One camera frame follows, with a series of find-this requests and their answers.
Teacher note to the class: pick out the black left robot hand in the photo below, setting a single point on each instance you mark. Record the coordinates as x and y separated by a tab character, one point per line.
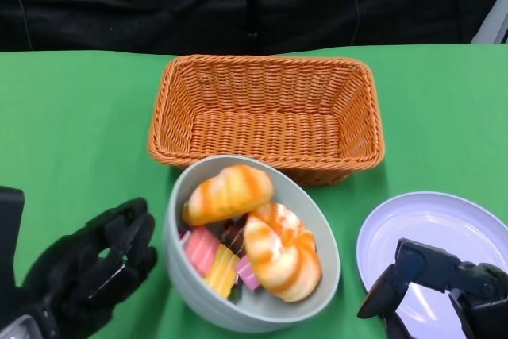
87	259

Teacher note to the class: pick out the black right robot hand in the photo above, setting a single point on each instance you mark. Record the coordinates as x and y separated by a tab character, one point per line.
432	267

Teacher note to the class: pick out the pale green bowl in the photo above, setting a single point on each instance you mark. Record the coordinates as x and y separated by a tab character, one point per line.
186	283

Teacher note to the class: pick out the long orange striped bread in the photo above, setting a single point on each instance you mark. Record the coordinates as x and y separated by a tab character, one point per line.
226	196

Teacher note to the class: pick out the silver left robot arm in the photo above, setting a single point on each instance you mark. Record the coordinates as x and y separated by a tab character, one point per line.
18	327

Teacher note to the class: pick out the lavender plate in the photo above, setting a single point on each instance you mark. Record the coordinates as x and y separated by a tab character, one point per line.
436	220

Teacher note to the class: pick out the salmon pink striped cake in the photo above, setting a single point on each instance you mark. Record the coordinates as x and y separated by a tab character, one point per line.
202	249

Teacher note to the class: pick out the yellow striped cake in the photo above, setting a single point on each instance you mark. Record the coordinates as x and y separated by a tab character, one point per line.
222	271

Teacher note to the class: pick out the brown chocolate striped cake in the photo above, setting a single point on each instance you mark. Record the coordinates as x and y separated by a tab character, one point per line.
234	236

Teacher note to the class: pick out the magenta pink striped cake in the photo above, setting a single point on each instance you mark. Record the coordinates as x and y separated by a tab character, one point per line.
247	273

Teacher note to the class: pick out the orange wicker basket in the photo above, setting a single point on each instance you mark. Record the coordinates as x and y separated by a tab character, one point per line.
266	132

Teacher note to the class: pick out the green tablecloth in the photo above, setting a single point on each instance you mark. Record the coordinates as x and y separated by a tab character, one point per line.
79	116

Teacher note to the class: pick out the black backdrop curtain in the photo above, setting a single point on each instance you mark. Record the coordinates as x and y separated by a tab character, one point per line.
158	5

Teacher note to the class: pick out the white metal frame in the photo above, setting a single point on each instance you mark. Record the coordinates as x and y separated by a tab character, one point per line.
494	23

